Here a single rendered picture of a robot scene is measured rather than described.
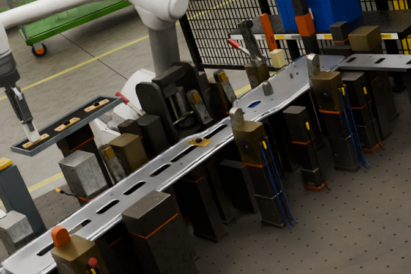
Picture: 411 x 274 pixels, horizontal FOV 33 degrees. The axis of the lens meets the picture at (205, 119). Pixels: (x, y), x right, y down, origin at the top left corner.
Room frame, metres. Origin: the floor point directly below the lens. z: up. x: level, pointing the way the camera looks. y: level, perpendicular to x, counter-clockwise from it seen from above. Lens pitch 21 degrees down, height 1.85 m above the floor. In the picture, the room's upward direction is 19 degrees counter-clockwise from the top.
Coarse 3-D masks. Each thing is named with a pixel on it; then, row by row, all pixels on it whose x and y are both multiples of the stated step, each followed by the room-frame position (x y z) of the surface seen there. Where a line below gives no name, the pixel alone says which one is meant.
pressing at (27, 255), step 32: (288, 64) 2.41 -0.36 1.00; (320, 64) 2.31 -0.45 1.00; (256, 96) 2.22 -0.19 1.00; (288, 96) 2.12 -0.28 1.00; (224, 128) 2.04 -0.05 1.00; (160, 160) 1.97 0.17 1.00; (192, 160) 1.89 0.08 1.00; (64, 224) 1.77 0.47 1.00; (96, 224) 1.70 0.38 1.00; (32, 256) 1.65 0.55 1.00
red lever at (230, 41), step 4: (228, 40) 2.48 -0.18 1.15; (232, 40) 2.47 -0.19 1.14; (232, 44) 2.47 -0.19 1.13; (236, 44) 2.46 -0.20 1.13; (236, 48) 2.46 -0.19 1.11; (240, 48) 2.44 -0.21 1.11; (244, 48) 2.44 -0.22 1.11; (244, 52) 2.43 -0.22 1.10; (248, 52) 2.42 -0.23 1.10; (248, 56) 2.42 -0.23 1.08; (260, 60) 2.38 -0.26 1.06
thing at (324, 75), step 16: (320, 80) 2.06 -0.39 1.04; (336, 80) 2.04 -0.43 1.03; (320, 96) 2.07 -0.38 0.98; (336, 96) 2.03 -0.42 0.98; (336, 112) 2.04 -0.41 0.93; (336, 128) 2.06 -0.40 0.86; (352, 128) 2.04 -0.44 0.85; (336, 144) 2.07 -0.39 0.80; (352, 144) 2.05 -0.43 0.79; (336, 160) 2.08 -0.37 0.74; (352, 160) 2.04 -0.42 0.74
